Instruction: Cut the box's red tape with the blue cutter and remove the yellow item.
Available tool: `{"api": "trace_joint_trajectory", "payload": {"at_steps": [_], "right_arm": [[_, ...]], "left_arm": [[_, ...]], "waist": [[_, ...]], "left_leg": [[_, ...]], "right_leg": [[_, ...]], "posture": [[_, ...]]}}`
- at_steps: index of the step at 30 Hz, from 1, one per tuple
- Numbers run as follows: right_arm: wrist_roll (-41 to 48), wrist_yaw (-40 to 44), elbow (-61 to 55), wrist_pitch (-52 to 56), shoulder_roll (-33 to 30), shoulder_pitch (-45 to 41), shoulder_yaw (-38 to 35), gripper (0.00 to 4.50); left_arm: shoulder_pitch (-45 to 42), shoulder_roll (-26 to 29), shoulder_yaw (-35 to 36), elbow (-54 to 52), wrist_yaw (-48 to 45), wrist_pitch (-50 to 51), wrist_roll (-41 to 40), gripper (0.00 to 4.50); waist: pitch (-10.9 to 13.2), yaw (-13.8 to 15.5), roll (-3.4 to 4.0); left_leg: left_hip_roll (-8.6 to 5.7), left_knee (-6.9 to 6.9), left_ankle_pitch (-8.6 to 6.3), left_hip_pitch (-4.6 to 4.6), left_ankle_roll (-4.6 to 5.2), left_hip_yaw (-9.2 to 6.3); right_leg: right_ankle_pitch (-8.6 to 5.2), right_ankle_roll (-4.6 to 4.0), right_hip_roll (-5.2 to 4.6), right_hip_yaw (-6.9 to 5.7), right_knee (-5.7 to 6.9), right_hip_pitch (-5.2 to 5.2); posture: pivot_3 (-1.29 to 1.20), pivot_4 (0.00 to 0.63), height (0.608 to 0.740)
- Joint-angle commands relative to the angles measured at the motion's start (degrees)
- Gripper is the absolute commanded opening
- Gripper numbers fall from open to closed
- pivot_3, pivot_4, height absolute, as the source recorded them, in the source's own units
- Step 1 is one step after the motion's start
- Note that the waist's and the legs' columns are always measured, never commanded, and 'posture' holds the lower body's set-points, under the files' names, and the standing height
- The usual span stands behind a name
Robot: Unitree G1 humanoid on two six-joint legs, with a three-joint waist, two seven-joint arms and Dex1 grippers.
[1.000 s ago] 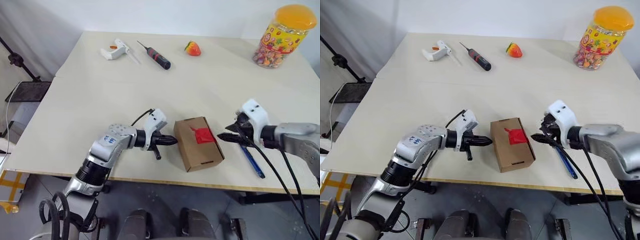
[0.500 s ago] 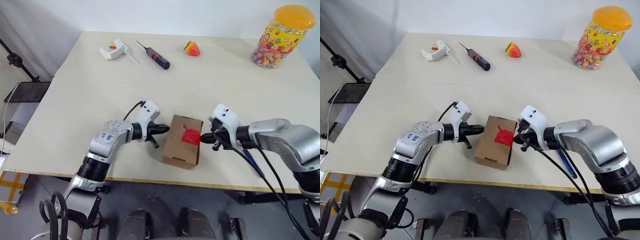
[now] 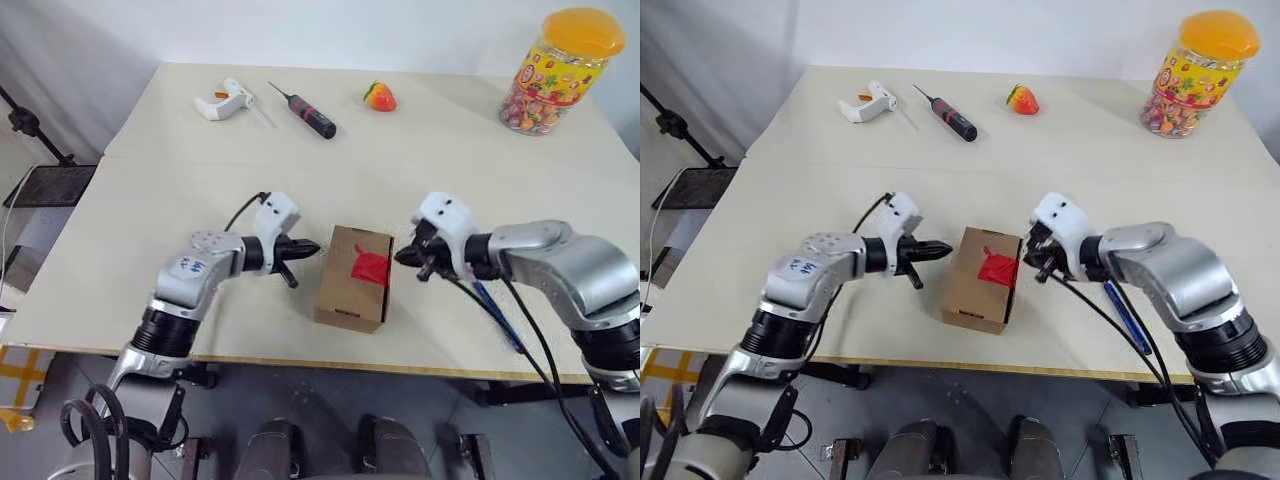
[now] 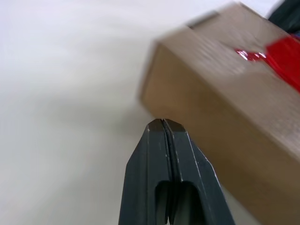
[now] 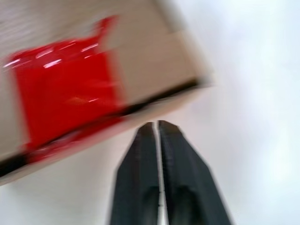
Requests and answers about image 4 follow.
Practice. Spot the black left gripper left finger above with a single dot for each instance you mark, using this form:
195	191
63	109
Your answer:
145	178

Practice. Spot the brown cardboard box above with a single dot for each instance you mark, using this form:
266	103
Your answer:
222	112

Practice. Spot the red plastic packet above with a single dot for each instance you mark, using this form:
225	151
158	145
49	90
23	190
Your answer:
283	61

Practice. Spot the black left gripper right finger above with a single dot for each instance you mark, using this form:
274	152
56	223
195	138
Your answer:
199	187

